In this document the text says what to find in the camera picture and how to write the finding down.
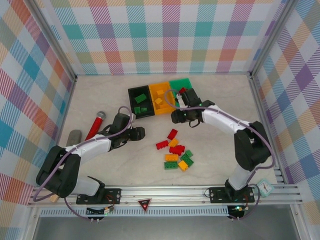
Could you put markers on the green plastic bin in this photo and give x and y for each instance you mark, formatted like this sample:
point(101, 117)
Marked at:
point(178, 82)

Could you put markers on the small green lego brick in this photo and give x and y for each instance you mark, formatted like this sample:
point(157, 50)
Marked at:
point(188, 153)
point(137, 110)
point(144, 109)

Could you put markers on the small yellow lego brick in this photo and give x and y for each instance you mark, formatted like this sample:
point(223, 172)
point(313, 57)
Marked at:
point(160, 92)
point(183, 165)
point(158, 101)

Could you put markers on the black plastic bin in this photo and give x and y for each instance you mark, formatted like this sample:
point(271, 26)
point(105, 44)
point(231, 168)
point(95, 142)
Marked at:
point(132, 100)

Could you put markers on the yellow plastic bin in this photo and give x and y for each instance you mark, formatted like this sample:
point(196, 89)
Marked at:
point(153, 95)

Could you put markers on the long yellow lego brick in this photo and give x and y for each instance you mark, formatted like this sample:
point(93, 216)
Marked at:
point(171, 157)
point(173, 142)

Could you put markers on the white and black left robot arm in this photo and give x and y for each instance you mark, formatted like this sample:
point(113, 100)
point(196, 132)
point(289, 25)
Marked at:
point(92, 147)

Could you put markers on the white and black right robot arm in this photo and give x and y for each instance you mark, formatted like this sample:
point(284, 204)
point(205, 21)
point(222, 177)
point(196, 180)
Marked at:
point(220, 118)

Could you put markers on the red toy microphone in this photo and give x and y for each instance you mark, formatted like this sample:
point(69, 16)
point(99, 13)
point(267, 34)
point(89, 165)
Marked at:
point(95, 126)

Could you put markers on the red triangle sign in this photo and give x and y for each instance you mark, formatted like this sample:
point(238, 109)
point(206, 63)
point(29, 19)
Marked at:
point(145, 204)

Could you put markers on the yellow power connector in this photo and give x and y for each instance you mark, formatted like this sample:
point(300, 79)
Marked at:
point(109, 209)
point(240, 208)

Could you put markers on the small wooden block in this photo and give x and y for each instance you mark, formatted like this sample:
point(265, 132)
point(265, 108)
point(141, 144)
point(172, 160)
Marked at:
point(53, 198)

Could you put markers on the small teal alarm clock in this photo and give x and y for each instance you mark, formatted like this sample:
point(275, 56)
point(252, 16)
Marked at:
point(264, 187)

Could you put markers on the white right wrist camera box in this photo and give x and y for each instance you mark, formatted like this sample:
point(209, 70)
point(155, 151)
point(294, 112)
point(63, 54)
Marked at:
point(181, 102)

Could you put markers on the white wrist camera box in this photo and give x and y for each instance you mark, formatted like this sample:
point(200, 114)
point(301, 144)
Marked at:
point(133, 118)
point(181, 102)

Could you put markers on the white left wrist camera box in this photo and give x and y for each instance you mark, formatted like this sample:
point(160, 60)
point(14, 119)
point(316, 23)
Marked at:
point(133, 118)

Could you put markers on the aluminium side rail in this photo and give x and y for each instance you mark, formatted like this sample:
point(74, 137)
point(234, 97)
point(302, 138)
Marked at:
point(63, 120)
point(260, 107)

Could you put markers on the aluminium mounting rail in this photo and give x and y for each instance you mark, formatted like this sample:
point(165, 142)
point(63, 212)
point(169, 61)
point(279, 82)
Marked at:
point(162, 193)

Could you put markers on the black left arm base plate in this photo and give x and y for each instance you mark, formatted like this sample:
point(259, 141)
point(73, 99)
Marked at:
point(112, 195)

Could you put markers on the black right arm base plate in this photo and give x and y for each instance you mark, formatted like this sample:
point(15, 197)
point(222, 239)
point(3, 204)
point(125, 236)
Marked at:
point(216, 194)

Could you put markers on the aluminium frame post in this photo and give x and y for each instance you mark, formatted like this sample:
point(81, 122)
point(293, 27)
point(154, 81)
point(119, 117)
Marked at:
point(53, 40)
point(273, 37)

